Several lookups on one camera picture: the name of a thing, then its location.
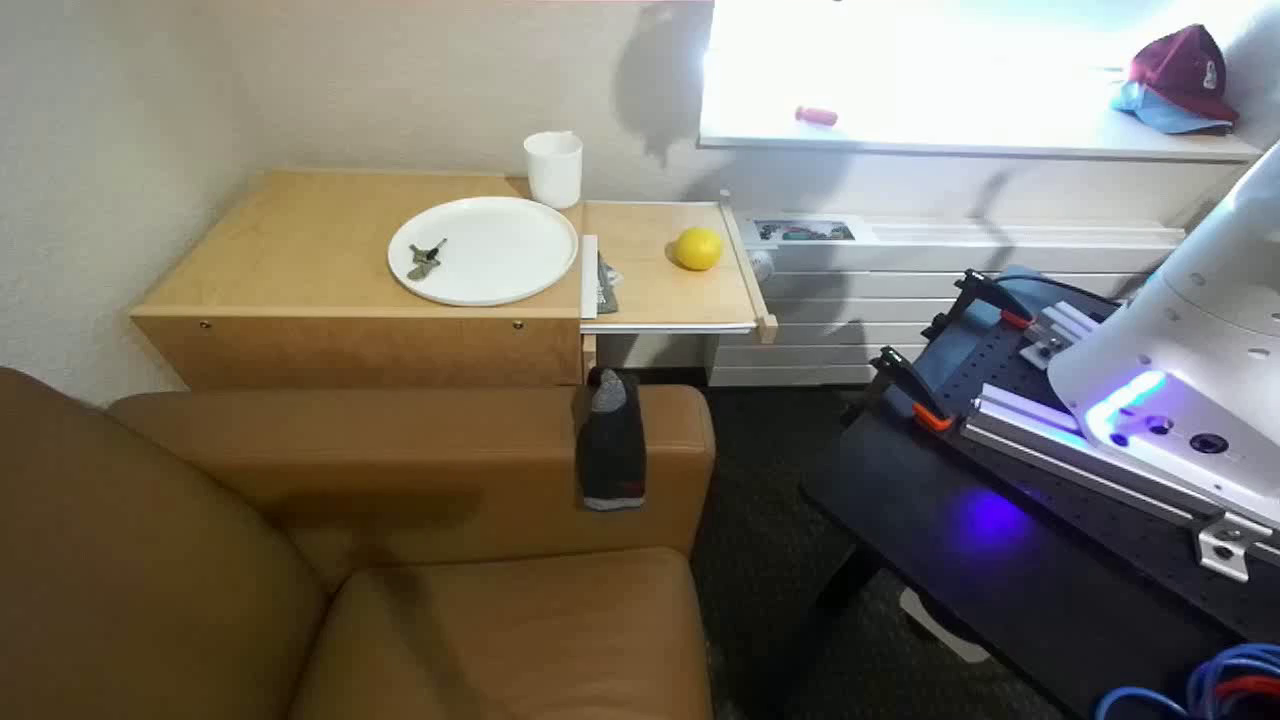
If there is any yellow lemon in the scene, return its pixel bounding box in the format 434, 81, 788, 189
667, 225, 726, 277

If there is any white round plate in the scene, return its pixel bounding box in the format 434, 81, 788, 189
385, 194, 585, 311

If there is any wooden pull-out shelf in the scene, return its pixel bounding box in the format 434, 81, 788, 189
574, 195, 782, 354

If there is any silver metal shelf hinge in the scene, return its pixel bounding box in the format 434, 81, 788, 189
591, 253, 623, 319

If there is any white cup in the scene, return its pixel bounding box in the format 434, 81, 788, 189
521, 127, 587, 211

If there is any small metal object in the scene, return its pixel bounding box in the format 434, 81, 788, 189
405, 238, 452, 284

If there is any white radiator unit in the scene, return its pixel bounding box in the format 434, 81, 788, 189
595, 211, 1193, 394

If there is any black tool case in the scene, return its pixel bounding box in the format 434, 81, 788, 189
913, 269, 1124, 416

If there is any light wooden cabinet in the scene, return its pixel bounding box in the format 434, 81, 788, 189
126, 167, 595, 394

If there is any black table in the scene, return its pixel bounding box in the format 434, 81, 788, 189
794, 385, 1280, 720

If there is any brown leather sofa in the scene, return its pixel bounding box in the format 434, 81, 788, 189
0, 363, 720, 720

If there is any maroon baseball cap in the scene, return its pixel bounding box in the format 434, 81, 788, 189
1124, 21, 1238, 131

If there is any orange handled clamp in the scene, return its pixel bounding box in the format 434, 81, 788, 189
870, 348, 958, 441

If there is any aluminium mounting rail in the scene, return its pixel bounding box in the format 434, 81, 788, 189
955, 382, 1280, 566

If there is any silver corner bracket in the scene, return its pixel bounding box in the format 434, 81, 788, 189
1193, 518, 1254, 588

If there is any blue cable bundle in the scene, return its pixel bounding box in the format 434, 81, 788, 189
1091, 642, 1280, 720

